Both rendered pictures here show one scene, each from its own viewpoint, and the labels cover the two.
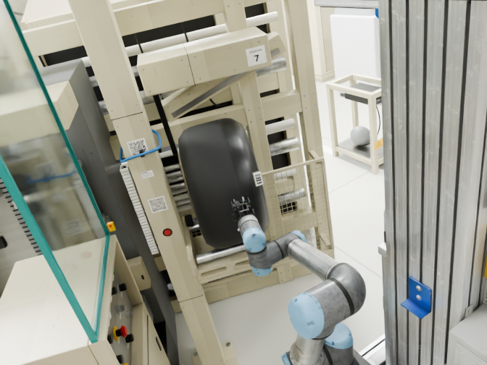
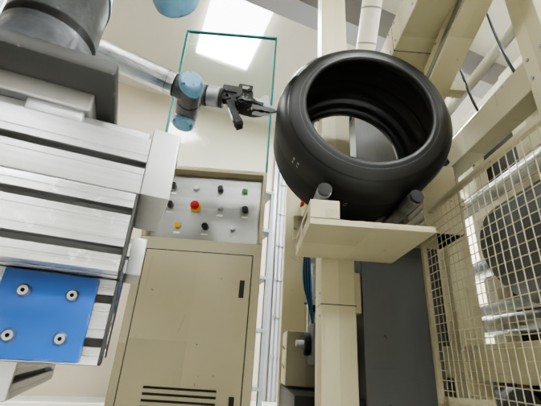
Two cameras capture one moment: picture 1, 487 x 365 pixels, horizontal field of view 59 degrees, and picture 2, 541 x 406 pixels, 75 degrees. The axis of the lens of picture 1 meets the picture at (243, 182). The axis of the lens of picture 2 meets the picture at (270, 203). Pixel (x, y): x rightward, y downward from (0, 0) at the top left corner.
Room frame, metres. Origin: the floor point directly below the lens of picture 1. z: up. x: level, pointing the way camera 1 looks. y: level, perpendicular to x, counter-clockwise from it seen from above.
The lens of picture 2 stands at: (1.60, -1.00, 0.42)
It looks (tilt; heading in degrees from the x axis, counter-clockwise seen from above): 24 degrees up; 94
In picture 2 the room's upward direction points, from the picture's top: 4 degrees clockwise
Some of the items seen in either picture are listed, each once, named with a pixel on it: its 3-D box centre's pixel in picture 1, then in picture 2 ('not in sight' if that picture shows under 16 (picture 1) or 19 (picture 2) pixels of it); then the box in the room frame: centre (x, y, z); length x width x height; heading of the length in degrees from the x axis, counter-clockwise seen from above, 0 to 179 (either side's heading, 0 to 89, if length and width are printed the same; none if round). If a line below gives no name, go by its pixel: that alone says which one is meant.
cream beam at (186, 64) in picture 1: (203, 60); (428, 25); (2.12, 0.06, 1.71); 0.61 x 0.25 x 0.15; 95
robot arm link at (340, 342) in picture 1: (335, 343); not in sight; (1.04, -0.20, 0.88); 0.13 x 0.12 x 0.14; 110
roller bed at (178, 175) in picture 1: (169, 186); (429, 208); (2.17, 0.41, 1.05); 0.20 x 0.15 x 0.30; 95
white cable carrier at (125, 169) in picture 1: (141, 211); not in sight; (1.73, 0.49, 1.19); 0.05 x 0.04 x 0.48; 5
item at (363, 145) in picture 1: (363, 122); not in sight; (3.82, -1.27, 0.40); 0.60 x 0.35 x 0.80; 25
